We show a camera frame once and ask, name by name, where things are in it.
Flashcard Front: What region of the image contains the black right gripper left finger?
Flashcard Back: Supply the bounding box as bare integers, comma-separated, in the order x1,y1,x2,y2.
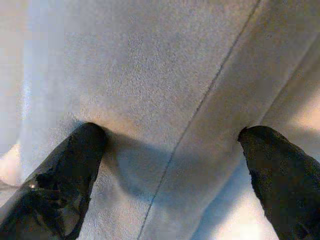
0,121,108,240

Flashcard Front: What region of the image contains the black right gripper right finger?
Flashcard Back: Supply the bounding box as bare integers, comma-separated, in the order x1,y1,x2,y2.
236,125,320,240

